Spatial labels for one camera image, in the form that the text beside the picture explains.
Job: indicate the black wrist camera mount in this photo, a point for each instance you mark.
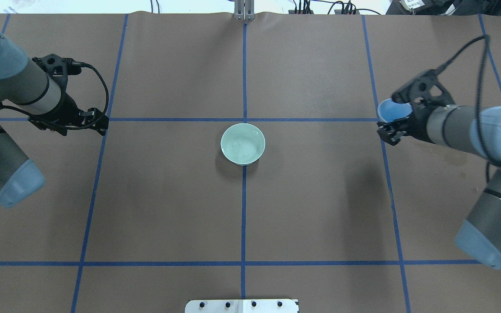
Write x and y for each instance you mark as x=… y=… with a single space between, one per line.
x=58 y=68
x=426 y=89

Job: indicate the green ceramic bowl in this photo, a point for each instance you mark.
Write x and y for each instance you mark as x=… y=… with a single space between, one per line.
x=243 y=144

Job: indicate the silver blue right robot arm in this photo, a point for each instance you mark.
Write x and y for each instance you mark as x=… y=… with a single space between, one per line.
x=459 y=128

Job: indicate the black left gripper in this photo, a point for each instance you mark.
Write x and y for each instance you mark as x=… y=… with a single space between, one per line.
x=67 y=111

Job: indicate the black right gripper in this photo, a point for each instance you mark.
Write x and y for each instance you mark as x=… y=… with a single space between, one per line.
x=419 y=123

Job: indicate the light blue plastic cup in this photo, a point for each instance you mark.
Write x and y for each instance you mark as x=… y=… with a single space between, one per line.
x=389 y=110

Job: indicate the aluminium frame post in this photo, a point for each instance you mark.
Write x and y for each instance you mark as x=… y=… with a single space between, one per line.
x=244 y=10

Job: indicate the white pedestal column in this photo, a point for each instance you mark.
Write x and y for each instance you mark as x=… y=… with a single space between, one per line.
x=243 y=306

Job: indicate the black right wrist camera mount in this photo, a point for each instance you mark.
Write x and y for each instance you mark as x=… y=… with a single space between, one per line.
x=426 y=89

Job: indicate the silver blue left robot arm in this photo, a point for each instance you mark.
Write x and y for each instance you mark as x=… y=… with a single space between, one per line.
x=37 y=88

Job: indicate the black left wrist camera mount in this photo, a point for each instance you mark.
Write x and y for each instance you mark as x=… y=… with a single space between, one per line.
x=58 y=68

